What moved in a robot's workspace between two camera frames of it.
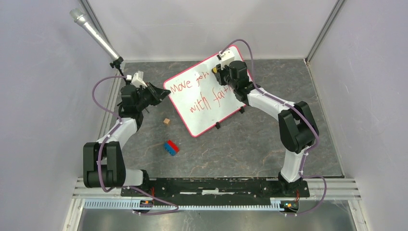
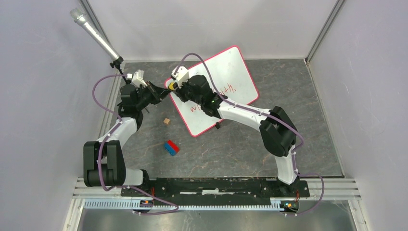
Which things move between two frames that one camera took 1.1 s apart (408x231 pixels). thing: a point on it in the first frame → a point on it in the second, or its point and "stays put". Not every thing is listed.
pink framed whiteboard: x=200 y=100 stays put
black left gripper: x=159 y=94 stays put
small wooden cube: x=167 y=121 stays put
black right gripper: x=219 y=75 → x=181 y=91
